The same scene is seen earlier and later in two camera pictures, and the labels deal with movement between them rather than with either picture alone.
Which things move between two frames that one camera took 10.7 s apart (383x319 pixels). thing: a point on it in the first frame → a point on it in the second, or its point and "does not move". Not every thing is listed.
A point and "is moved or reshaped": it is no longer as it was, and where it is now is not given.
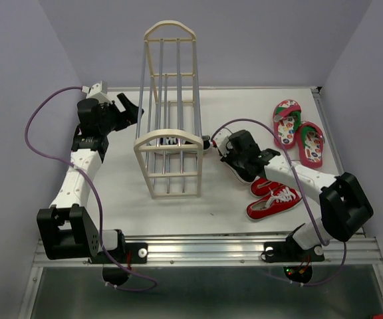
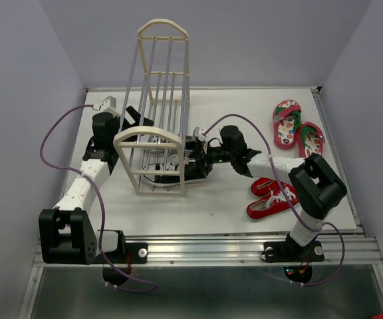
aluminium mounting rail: (232, 251) does not move
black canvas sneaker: (249, 165) is moved or reshaped
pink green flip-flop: (310, 141) does not move
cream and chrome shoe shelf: (169, 137) is moved or reshaped
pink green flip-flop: (286, 117) does not move
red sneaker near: (279, 200) does not move
